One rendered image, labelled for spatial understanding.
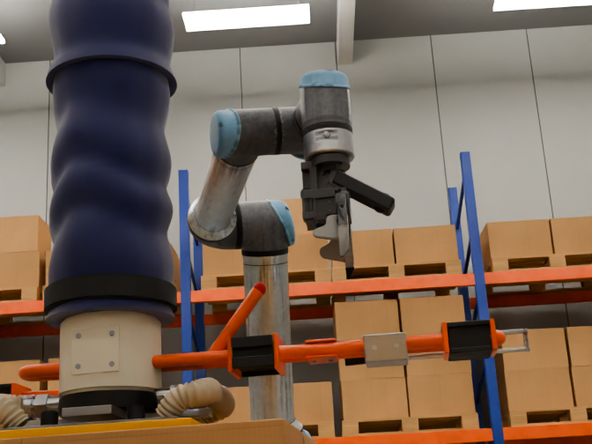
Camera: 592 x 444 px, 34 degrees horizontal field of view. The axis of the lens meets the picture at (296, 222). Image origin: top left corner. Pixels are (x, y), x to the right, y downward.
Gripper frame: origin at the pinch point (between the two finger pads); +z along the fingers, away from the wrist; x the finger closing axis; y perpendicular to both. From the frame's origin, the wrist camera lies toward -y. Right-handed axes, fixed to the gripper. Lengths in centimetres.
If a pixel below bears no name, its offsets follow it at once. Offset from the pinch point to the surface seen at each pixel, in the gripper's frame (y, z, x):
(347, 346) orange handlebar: 1.1, 14.1, 4.6
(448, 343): -15.2, 14.8, 4.6
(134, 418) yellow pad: 34.4, 24.1, 12.3
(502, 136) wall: -139, -368, -864
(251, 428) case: 14.6, 28.0, 22.0
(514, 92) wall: -158, -420, -865
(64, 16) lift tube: 47, -48, 12
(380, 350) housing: -4.1, 15.1, 4.6
